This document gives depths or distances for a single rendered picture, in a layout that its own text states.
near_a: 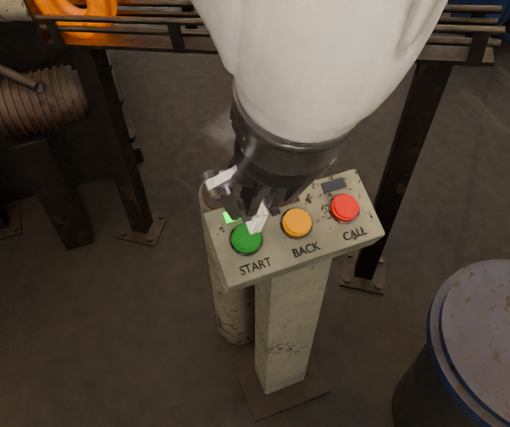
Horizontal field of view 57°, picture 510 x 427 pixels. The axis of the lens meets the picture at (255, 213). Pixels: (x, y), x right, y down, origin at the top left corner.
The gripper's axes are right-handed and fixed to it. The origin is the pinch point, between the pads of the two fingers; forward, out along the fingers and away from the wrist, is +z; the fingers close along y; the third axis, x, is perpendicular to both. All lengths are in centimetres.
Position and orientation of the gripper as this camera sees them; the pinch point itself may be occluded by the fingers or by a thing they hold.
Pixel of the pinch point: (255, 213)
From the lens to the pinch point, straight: 55.2
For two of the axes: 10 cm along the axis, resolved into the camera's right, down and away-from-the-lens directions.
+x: 3.4, 9.0, -2.7
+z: -1.2, 3.3, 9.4
